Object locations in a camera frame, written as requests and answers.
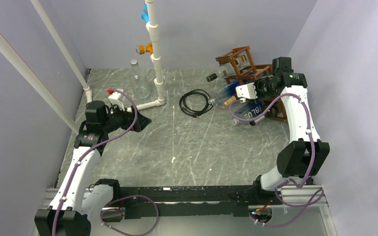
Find rear blue square bottle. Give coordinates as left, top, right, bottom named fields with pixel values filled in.
left=208, top=80, right=240, bottom=106

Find brown bottle gold foil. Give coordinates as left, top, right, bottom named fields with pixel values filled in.
left=223, top=95, right=237, bottom=107

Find coiled black cable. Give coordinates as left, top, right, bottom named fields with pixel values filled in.
left=179, top=89, right=215, bottom=118

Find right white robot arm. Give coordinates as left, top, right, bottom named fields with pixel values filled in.
left=251, top=57, right=330, bottom=204

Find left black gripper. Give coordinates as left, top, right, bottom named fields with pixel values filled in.
left=101, top=102, right=151, bottom=133

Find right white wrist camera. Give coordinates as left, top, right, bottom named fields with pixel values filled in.
left=235, top=83, right=257, bottom=100

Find blue pipe-mounted fitting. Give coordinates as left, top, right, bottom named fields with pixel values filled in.
left=140, top=3, right=150, bottom=23

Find white PVC pipe frame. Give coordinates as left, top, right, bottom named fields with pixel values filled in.
left=0, top=0, right=166, bottom=133

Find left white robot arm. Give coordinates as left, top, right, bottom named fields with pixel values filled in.
left=34, top=100, right=152, bottom=236

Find orange pipe-mounted fitting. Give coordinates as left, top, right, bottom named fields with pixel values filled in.
left=136, top=43, right=153, bottom=55

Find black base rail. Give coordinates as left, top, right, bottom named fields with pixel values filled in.
left=41, top=182, right=327, bottom=225

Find front blue Blue Dash bottle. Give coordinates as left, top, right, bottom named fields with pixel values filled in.
left=233, top=102, right=263, bottom=125

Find clear bottle green label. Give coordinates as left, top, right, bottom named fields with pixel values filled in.
left=130, top=59, right=151, bottom=99

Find brown wooden wine rack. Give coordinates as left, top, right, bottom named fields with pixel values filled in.
left=207, top=46, right=273, bottom=108

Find green wine bottle silver foil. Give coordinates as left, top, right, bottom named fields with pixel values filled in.
left=249, top=111, right=277, bottom=126

